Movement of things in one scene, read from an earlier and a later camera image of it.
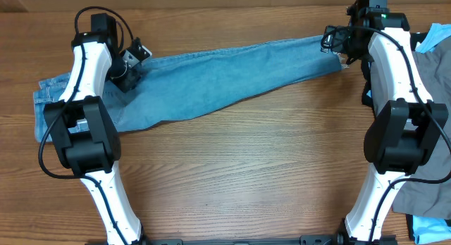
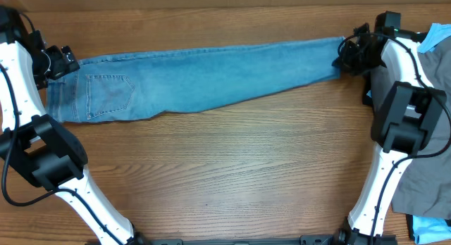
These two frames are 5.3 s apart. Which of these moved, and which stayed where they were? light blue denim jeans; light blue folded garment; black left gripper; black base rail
Moved: black left gripper
Stayed: light blue denim jeans; light blue folded garment; black base rail
